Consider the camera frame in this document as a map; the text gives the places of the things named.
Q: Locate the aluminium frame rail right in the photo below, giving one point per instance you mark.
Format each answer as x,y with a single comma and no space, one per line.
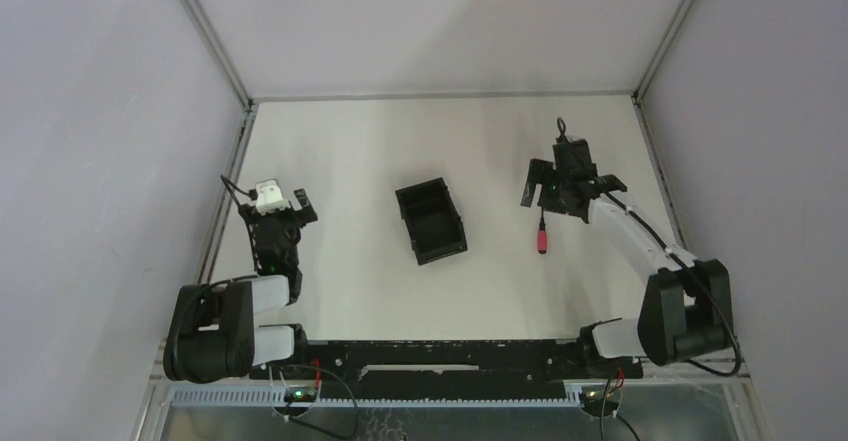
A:
649,117

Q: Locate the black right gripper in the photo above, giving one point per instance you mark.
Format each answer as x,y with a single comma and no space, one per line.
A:
540,171

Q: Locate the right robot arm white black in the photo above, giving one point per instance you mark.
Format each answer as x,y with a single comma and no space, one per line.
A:
686,310

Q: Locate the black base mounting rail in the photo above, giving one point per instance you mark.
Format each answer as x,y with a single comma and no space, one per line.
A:
494,370

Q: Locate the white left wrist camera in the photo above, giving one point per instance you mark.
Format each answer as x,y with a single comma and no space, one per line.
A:
269,198

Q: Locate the aluminium frame rail back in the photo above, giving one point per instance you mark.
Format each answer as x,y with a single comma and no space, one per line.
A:
443,95

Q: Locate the black plastic bin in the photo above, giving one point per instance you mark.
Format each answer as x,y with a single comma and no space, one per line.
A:
432,220

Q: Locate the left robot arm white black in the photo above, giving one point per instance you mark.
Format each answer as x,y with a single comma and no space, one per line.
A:
214,333

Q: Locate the aluminium frame rail left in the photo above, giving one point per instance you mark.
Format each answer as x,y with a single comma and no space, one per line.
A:
203,26

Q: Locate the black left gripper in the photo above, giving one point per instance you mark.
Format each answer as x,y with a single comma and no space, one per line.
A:
279,216

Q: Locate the aluminium frame rail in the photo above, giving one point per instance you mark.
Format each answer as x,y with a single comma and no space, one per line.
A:
203,26
443,95
649,117

